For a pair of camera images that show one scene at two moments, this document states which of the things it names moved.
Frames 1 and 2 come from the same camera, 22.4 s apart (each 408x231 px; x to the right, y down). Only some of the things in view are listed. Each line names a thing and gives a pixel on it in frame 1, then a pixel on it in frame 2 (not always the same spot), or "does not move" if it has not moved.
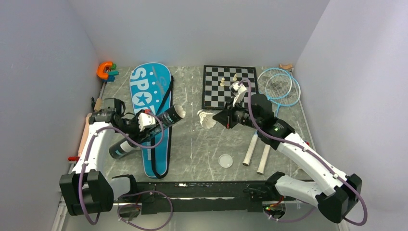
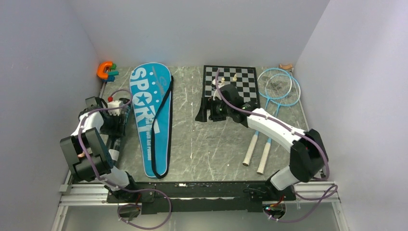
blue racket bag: x=152 y=88 does not move
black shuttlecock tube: x=164 y=120 to x=114 y=108
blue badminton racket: x=282 y=90 does not move
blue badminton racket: x=276 y=82 does not move
